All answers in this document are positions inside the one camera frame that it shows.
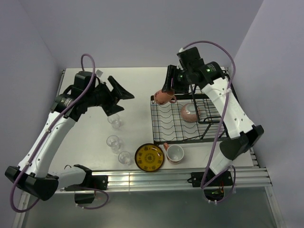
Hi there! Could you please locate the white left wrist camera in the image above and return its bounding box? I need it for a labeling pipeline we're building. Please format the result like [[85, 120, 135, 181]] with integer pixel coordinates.
[[95, 70, 103, 77]]

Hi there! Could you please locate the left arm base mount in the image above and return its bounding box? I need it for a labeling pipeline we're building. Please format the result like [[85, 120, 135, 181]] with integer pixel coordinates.
[[64, 175, 109, 208]]

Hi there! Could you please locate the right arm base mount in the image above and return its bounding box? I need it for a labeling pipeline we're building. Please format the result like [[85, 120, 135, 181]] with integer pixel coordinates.
[[187, 170, 233, 201]]

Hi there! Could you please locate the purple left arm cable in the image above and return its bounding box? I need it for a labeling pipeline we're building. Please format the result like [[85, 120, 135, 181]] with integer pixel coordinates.
[[10, 54, 109, 213]]

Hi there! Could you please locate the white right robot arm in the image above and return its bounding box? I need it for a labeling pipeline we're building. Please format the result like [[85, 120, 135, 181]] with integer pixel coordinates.
[[162, 47, 264, 185]]

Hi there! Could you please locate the clear shot glass middle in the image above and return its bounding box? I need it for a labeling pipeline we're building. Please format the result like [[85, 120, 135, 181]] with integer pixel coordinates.
[[106, 135, 121, 153]]

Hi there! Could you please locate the clear shot glass front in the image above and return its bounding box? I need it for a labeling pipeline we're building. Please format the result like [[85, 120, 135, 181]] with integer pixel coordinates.
[[118, 151, 132, 165]]

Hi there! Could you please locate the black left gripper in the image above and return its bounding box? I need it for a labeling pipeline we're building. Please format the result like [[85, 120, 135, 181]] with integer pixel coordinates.
[[85, 76, 133, 116]]

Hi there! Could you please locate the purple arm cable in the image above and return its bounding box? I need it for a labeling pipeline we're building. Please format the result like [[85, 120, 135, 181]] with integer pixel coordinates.
[[10, 54, 109, 213], [179, 41, 237, 204]]

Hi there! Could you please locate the black wire dish rack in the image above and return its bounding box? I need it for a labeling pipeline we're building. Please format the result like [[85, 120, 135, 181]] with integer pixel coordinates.
[[151, 71, 245, 145]]

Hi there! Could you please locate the aluminium rail frame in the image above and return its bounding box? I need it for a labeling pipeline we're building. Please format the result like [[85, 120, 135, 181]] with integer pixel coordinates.
[[14, 163, 285, 228]]

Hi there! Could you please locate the pink mug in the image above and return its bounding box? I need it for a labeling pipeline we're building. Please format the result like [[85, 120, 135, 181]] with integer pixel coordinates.
[[153, 90, 177, 105], [163, 143, 184, 164]]

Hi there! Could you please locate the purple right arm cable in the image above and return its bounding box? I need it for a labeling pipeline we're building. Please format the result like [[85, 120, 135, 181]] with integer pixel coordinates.
[[179, 41, 237, 204]]

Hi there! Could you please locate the clear shot glass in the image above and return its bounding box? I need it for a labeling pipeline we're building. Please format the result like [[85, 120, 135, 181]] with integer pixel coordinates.
[[118, 151, 132, 165], [106, 135, 121, 153], [107, 114, 122, 129]]

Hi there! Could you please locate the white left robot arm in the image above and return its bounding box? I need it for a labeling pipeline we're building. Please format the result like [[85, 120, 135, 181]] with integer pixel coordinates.
[[5, 71, 134, 201]]

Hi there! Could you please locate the red floral patterned bowl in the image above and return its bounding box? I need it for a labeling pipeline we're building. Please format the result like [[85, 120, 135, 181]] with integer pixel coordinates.
[[180, 103, 198, 123]]

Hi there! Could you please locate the yellow patterned plate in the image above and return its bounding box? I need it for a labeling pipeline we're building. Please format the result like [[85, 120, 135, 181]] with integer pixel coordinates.
[[134, 143, 165, 172]]

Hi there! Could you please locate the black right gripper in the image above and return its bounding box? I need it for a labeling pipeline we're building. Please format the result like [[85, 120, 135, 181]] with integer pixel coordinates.
[[161, 65, 191, 94]]

